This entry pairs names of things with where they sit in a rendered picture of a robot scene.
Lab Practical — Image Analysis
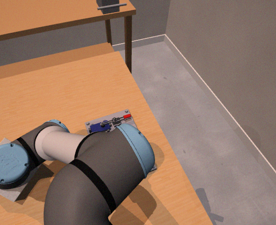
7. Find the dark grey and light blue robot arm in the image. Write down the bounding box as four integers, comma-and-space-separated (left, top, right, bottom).
0, 120, 155, 225

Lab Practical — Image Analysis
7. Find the toggle clamp with red handle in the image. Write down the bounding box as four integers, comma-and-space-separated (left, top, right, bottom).
100, 114, 131, 127

